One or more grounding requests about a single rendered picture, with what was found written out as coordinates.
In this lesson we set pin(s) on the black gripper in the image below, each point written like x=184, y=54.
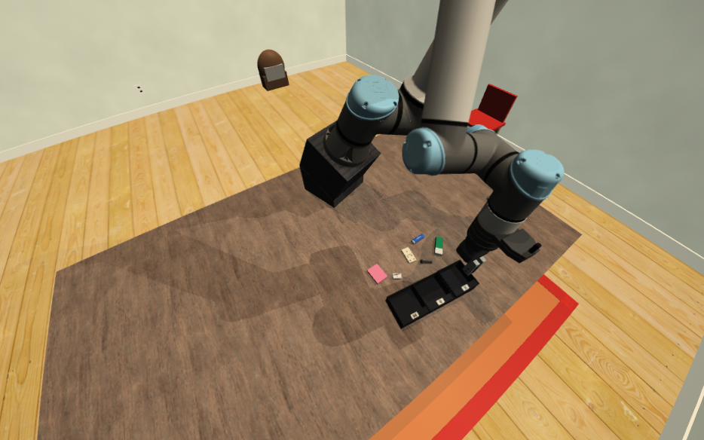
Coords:
x=485, y=234

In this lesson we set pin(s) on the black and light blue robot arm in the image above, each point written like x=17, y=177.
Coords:
x=437, y=141

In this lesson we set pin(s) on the cream domino tile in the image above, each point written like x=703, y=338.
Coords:
x=408, y=254

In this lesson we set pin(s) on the black rack of bins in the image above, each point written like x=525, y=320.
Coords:
x=430, y=293

